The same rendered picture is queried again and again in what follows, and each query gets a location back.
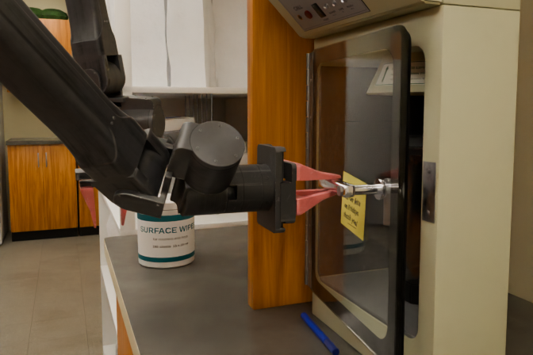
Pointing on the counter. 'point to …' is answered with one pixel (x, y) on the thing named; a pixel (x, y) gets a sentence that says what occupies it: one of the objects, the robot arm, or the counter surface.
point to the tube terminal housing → (462, 155)
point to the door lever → (353, 188)
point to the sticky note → (354, 208)
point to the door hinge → (307, 163)
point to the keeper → (428, 192)
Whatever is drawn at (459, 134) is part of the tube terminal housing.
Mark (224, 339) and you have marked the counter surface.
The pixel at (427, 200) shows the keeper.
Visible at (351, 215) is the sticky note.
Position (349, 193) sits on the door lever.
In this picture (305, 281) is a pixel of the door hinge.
